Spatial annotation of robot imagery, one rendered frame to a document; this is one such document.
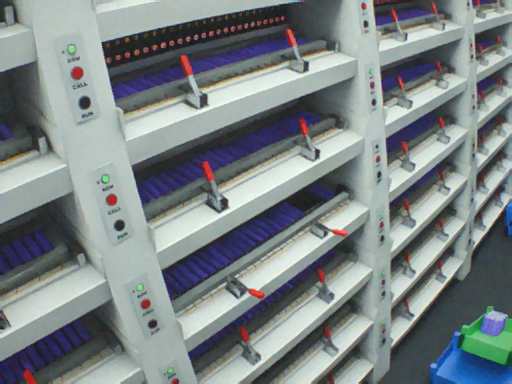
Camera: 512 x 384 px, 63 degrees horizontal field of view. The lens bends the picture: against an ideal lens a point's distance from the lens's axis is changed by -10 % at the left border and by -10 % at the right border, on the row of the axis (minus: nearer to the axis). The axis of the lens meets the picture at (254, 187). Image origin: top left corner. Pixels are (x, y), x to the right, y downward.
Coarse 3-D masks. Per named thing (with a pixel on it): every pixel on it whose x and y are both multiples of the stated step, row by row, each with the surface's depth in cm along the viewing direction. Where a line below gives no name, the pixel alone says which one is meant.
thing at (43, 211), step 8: (400, 64) 155; (0, 72) 69; (0, 80) 69; (8, 80) 70; (0, 88) 69; (8, 88) 70; (0, 96) 70; (8, 96) 71; (8, 104) 71; (8, 112) 71; (16, 112) 72; (16, 120) 73; (240, 128) 109; (144, 168) 93; (40, 208) 79; (48, 208) 80; (40, 216) 79; (48, 216) 80
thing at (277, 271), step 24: (336, 192) 122; (360, 192) 118; (336, 216) 114; (360, 216) 116; (216, 240) 105; (312, 240) 106; (336, 240) 111; (264, 264) 99; (288, 264) 100; (264, 288) 95; (192, 312) 88; (216, 312) 88; (240, 312) 92; (192, 336) 83
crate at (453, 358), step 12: (456, 336) 147; (456, 348) 149; (444, 360) 146; (456, 360) 146; (468, 360) 144; (480, 360) 143; (432, 372) 137; (444, 372) 142; (456, 372) 141; (468, 372) 139; (480, 372) 138; (492, 372) 136; (504, 372) 135
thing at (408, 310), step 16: (448, 256) 184; (464, 256) 181; (432, 272) 175; (448, 272) 176; (416, 288) 168; (432, 288) 169; (400, 304) 160; (416, 304) 162; (400, 320) 156; (416, 320) 159; (400, 336) 150
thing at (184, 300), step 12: (324, 204) 114; (336, 204) 115; (312, 216) 110; (288, 228) 106; (300, 228) 107; (276, 240) 102; (252, 252) 99; (264, 252) 100; (240, 264) 96; (216, 276) 93; (204, 288) 90; (180, 300) 87; (192, 300) 88
